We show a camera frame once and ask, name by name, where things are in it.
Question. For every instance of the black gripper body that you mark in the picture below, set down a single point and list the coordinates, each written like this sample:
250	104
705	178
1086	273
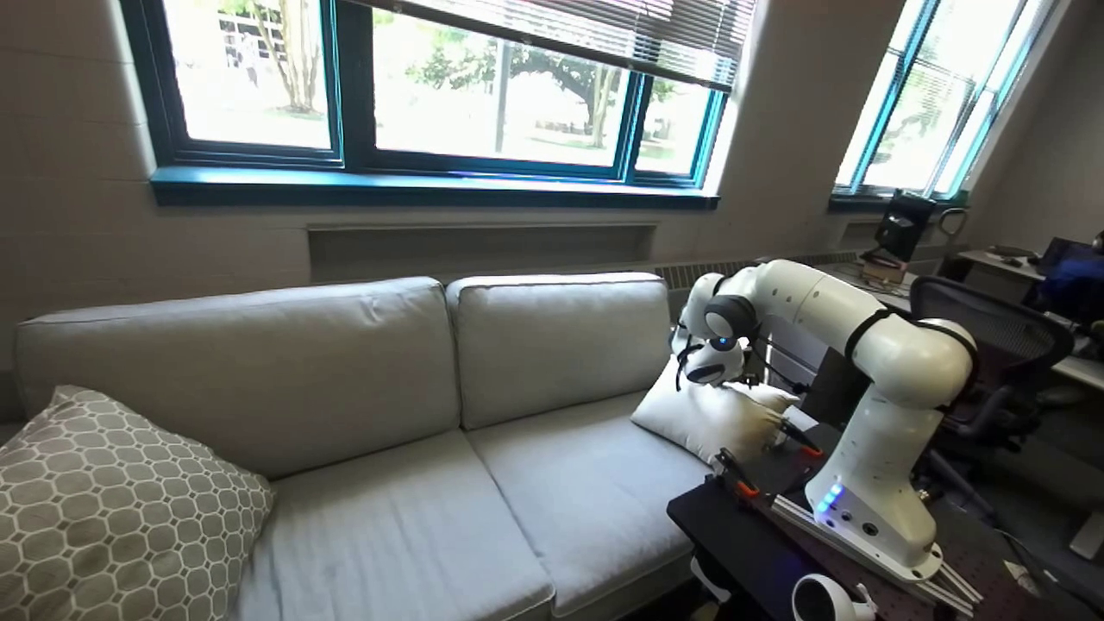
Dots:
708	364

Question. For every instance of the cream striped cushion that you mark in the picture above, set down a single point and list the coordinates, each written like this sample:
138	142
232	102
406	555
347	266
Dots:
701	420
784	398

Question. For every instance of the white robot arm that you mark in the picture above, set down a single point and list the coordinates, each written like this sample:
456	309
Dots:
898	345

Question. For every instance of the grey fabric couch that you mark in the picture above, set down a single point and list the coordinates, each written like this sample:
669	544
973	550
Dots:
288	366

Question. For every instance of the baseboard radiator grille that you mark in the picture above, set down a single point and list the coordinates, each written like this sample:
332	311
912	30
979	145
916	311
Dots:
678	281

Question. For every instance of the orange black clamp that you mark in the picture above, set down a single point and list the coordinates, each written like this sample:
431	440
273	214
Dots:
797	440
734	478

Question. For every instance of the dark grey cabinet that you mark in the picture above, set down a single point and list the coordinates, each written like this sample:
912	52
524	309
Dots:
822	390

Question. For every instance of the black robot table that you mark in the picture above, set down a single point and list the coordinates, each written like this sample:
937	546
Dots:
734	546

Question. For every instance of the black boxy device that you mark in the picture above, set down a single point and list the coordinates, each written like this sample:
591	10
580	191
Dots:
905	225

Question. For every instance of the white VR controller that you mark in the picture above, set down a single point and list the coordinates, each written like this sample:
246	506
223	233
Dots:
822	597

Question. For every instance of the black office chair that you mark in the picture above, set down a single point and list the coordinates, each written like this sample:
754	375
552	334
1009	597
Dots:
1023	329

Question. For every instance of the white desk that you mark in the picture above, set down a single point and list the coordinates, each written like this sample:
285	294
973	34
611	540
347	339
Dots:
1013	266

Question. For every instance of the slatted window blind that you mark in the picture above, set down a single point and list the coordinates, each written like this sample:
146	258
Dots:
642	35

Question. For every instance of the narrow teal framed window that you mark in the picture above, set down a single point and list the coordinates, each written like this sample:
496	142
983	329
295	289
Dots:
931	104

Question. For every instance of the wide teal framed window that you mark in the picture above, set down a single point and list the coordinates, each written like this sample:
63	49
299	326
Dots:
458	91

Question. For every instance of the white floor object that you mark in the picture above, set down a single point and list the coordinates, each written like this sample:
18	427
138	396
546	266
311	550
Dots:
1086	537

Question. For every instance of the grey lattice patterned cushion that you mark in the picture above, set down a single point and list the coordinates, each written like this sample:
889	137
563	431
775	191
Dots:
104	518

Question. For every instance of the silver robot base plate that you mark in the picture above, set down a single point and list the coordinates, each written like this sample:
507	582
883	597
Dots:
793	510

